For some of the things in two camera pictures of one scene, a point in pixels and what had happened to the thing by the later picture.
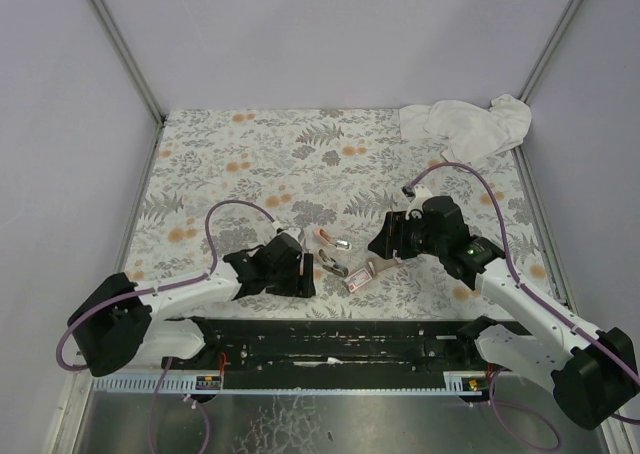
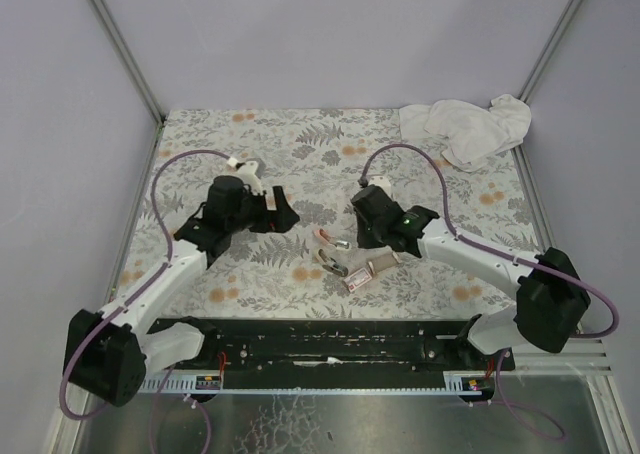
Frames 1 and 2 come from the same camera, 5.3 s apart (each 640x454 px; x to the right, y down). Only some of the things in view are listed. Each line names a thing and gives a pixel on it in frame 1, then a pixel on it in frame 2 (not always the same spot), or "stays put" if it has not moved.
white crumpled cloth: [468, 134] stays put
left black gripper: [305, 275] -> [270, 214]
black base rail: [304, 354] stays put
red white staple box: [358, 279] stays put
